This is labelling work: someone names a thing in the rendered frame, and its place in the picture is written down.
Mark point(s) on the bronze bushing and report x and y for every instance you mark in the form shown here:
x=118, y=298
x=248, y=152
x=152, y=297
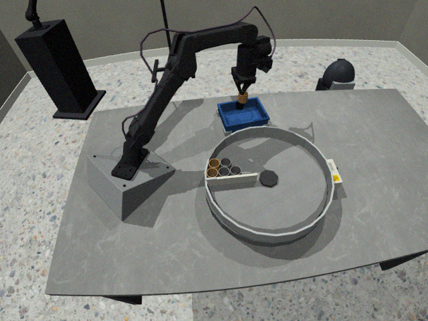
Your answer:
x=242, y=99
x=212, y=171
x=214, y=162

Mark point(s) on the blue plastic tray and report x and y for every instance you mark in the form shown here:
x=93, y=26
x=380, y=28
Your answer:
x=245, y=115

